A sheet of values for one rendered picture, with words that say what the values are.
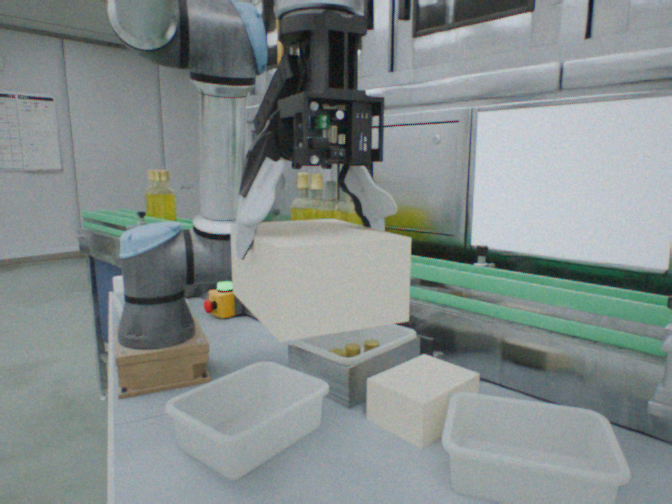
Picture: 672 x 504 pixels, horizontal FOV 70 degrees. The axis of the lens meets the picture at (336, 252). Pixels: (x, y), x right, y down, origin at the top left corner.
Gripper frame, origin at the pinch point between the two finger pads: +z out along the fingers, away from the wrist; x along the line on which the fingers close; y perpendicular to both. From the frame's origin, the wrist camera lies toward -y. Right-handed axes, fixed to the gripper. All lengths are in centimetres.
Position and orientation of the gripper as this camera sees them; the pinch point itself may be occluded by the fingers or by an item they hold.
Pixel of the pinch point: (312, 252)
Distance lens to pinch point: 46.4
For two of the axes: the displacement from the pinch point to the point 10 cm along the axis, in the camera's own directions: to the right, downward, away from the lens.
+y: 4.2, 1.7, -8.9
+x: 9.1, -0.7, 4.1
